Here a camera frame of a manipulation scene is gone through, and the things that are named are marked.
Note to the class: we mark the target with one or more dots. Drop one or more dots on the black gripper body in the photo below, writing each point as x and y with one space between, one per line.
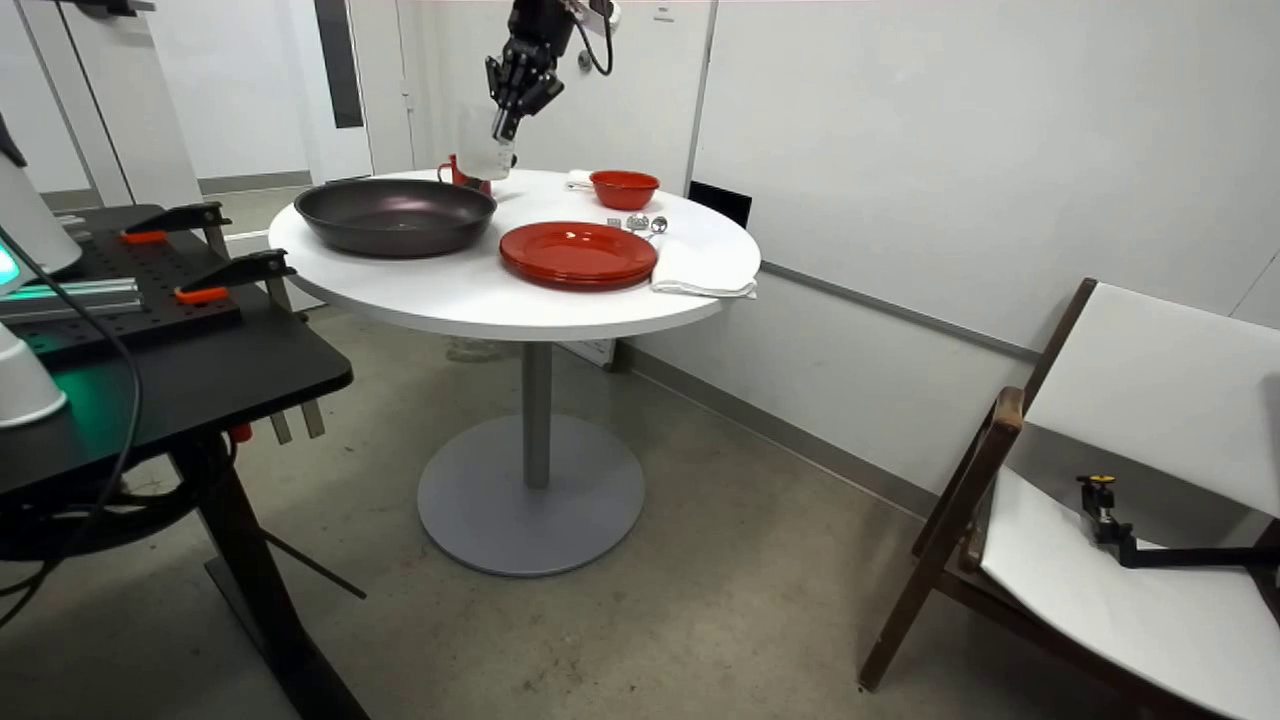
526 66

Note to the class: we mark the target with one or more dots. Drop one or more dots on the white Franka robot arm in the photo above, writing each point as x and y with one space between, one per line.
541 15

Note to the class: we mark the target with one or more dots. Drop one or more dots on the red bowl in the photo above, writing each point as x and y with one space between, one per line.
625 188

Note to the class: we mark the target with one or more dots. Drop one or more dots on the black frying pan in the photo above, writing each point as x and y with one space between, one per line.
395 218

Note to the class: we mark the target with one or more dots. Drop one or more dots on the red plate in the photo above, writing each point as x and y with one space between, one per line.
583 258

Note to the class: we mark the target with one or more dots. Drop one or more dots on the silver metal measuring spoons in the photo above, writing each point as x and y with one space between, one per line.
643 222

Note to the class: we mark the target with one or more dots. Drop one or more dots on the white towel with red stripes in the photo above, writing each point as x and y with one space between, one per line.
706 263

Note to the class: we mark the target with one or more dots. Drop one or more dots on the black desk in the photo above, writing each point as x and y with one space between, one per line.
203 374

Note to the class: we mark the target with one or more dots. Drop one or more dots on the black panel at wall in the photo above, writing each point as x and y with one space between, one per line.
727 201

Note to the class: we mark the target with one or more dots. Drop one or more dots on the round white pedestal table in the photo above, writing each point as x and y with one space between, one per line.
534 452

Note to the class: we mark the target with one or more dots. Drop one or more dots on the silver aluminium rail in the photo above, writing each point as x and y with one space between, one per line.
66 298

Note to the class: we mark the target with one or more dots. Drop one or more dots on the wooden frame with white panels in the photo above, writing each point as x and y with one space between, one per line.
1146 386

